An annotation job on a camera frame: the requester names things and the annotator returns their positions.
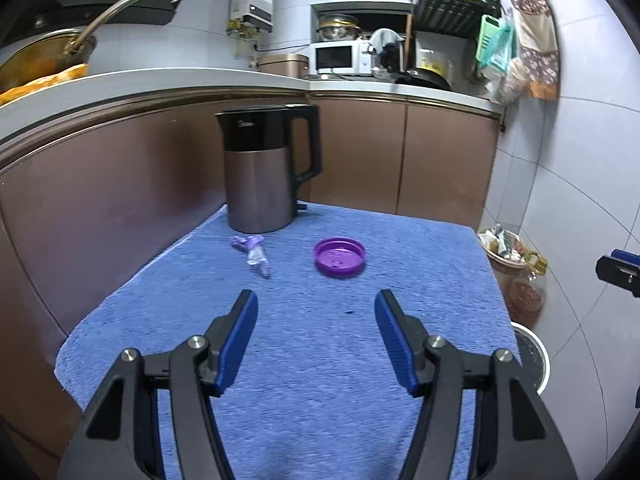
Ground brass wok with long handle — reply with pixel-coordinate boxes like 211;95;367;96
0;0;161;93

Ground dark steel electric kettle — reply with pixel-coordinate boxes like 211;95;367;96
215;104;323;235

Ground orange plastic bag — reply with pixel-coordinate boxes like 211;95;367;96
0;63;90;107

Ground floral apron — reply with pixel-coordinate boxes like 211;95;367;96
507;0;561;100

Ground cooking oil bottle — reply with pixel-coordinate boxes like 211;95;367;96
505;252;548;326

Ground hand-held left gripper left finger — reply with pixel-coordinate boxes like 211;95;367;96
57;289;260;480

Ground white microwave oven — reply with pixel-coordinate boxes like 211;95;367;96
309;40;373;76

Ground brown kitchen cabinet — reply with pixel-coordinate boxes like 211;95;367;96
0;92;501;466

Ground white plastic bag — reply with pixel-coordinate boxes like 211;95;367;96
492;57;528;106

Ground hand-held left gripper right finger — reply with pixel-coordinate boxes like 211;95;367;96
374;289;578;480

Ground pile of crumpled packaging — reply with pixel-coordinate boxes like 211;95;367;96
479;224;528;261

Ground stacked steel pots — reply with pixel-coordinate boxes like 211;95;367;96
316;12;361;42

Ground blue fluffy towel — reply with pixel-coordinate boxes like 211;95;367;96
54;202;521;480

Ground purple and clear candy wrapper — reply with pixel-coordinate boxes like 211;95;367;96
230;233;273;279

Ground white round bucket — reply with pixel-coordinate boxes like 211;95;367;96
510;322;552;395

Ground beige trash bin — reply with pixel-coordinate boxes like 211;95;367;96
477;230;531;286

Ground grey cloth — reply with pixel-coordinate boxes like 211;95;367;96
369;27;406;56

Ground black frying pan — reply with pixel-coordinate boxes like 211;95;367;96
395;67;453;92

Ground green plastic cutting board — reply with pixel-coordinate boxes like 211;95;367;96
475;14;516;72

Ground brown rice cooker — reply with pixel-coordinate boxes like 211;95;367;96
257;53;310;78

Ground purple plastic lid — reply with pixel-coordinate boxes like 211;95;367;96
313;236;367;278

